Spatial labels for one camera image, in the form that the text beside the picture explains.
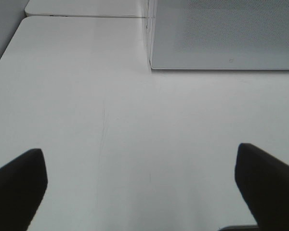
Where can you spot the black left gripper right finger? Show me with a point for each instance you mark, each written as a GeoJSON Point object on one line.
{"type": "Point", "coordinates": [263, 182]}

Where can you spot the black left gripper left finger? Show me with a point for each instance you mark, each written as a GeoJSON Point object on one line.
{"type": "Point", "coordinates": [23, 183]}

